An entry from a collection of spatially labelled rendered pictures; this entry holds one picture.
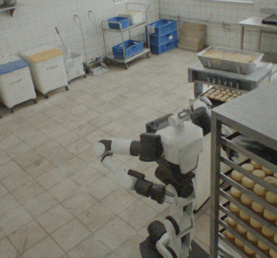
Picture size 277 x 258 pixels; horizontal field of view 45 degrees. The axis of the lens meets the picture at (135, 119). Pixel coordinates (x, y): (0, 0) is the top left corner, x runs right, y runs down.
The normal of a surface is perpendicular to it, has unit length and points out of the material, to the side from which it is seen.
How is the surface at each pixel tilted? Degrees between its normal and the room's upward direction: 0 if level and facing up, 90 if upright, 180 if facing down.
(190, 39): 67
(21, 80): 92
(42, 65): 92
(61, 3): 90
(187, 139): 45
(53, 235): 0
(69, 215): 0
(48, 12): 90
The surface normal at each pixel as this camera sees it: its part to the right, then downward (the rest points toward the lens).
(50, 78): 0.62, 0.36
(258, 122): -0.10, -0.87
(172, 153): -0.19, 0.43
